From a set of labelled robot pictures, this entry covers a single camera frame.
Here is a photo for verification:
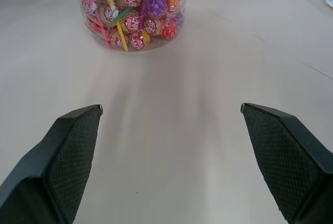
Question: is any clear plastic lollipop jar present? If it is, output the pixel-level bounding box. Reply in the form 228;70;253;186
68;0;188;52

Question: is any orange red wrapped lollipop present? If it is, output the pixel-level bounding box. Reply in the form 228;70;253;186
159;22;179;41

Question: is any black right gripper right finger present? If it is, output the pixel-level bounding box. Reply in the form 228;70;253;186
240;102;333;224

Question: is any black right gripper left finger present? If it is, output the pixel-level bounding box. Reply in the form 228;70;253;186
0;104;104;224

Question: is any purple wrapped lollipop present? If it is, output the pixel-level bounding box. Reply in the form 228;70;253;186
174;10;185;29
143;0;168;18

